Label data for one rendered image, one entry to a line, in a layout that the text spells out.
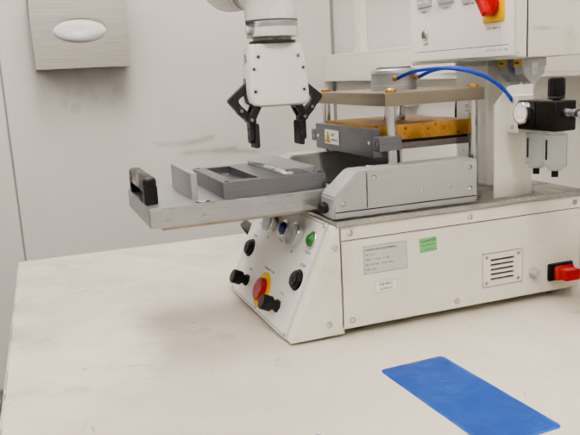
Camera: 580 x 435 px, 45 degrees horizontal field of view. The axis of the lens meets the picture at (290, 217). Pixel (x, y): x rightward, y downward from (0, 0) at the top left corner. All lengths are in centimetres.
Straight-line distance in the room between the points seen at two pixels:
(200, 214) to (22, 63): 162
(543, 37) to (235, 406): 74
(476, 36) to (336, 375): 63
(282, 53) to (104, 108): 151
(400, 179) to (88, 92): 167
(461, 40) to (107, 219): 165
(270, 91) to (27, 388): 56
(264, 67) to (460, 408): 59
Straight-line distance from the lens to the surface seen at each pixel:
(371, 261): 108
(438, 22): 137
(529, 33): 120
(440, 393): 92
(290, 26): 114
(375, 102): 112
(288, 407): 89
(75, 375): 105
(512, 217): 120
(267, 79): 113
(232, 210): 104
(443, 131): 119
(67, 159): 259
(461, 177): 114
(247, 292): 126
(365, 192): 106
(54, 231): 262
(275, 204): 106
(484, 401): 90
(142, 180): 105
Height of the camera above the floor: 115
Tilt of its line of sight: 11 degrees down
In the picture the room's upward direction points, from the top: 3 degrees counter-clockwise
